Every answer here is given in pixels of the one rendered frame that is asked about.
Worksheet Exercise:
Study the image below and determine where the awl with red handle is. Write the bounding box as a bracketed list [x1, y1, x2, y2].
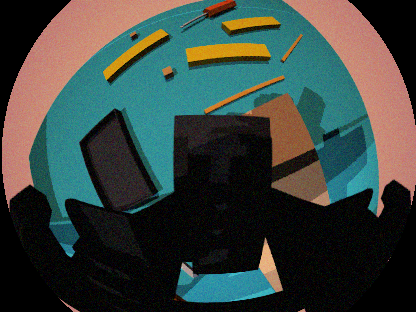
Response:
[181, 261, 199, 279]

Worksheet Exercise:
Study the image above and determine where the yellow flat bar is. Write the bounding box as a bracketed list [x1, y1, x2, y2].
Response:
[221, 16, 281, 36]
[103, 29, 169, 84]
[185, 43, 271, 67]

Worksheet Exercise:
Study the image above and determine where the tan wooden floor panel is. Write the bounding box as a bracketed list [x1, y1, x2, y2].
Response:
[241, 93, 331, 292]

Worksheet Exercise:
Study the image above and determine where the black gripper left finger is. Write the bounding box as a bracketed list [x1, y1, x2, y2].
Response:
[65, 184, 189, 300]

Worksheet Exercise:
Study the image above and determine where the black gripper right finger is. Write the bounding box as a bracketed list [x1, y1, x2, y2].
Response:
[265, 188, 373, 289]

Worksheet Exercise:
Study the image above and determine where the black rectangular tray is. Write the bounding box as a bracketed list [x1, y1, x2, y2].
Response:
[79, 108, 157, 212]

